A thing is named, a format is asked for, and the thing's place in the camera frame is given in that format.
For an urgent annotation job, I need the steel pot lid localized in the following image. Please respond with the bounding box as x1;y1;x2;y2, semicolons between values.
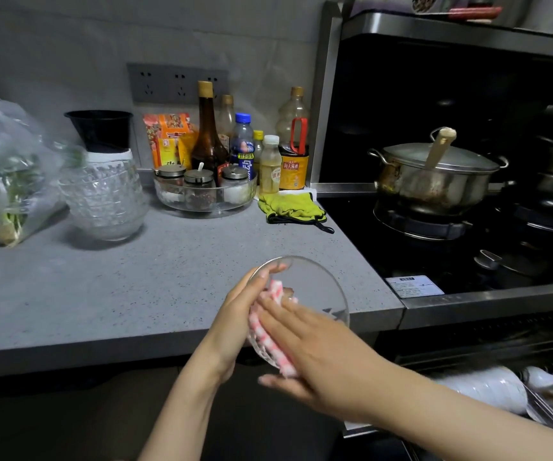
382;142;501;174

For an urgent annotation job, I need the small yellow cap bottle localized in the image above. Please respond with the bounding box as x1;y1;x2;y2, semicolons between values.
252;130;265;186

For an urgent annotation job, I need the person's left hand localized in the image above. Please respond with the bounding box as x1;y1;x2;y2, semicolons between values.
199;263;288;383

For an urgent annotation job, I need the white cap yellow liquid bottle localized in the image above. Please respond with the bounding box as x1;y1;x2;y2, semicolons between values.
259;134;283;195

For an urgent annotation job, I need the white label sticker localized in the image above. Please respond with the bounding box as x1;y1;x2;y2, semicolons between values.
385;275;445;299

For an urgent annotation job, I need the pink white checkered cloth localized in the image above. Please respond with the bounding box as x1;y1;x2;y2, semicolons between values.
247;279;302;380

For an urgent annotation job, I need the wooden spoon handle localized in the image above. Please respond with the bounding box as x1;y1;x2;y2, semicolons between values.
424;127;458;170

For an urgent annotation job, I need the glass condiment jar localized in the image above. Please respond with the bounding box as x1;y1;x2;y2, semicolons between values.
183;163;217;210
221;165;251;205
154;163;187;203

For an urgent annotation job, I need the person's right hand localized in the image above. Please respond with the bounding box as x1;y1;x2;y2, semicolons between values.
256;295;393;424

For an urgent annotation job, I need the clear glass bowl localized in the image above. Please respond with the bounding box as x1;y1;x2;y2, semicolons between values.
245;255;351;375

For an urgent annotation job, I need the plastic bag of vegetables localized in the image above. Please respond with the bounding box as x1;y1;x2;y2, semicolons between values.
0;80;86;248

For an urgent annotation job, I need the dark pan with lid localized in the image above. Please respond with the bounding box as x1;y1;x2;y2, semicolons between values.
473;248;553;289

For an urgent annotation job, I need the tall dark sauce bottle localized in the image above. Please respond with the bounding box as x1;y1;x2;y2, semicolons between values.
190;81;230;188

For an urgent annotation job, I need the black plastic bowl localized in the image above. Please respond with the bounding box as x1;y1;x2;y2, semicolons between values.
63;109;134;154

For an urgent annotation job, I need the yellow-green oven mitt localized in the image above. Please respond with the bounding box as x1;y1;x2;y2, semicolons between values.
258;191;335;235

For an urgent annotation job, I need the stack of clear glass bowls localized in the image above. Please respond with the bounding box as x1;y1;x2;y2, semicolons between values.
57;157;150;242

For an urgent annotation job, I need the stack of white bowls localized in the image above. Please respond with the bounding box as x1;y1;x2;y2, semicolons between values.
431;365;528;415

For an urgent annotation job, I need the large bottle with red handle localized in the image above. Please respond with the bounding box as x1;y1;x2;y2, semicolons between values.
276;86;310;191

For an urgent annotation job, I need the orange seasoning packet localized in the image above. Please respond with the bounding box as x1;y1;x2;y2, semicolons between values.
142;113;196;170

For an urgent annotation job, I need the black integrated stove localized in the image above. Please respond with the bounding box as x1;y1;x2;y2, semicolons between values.
309;1;553;332

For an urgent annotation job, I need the person's left forearm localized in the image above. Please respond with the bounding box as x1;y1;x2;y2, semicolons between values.
138;352;239;461

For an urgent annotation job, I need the stainless steel pot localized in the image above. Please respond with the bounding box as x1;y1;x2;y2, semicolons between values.
367;148;511;217

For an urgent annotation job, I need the printed food package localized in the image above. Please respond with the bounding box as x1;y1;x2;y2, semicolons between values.
351;0;504;20

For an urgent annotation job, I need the blue cap plastic bottle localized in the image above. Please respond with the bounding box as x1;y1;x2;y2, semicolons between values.
229;112;256;177

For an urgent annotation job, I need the grey wall socket panel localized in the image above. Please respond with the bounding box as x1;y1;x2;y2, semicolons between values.
127;62;229;105

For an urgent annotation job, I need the yellow seasoning packet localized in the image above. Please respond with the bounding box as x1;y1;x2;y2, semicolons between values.
177;133;200;170

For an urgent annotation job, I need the round glass condiment tray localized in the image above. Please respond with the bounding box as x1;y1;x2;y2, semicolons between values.
153;170;258;218

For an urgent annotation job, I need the person's right forearm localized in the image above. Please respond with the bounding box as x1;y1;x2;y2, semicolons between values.
360;352;553;461

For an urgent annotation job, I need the white container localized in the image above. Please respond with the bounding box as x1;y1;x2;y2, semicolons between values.
516;0;553;35

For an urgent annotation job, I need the clear bottle with gold cap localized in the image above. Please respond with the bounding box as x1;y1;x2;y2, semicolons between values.
215;94;236;150

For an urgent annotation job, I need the black burner grate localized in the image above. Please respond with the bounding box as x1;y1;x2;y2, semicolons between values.
372;205;473;242

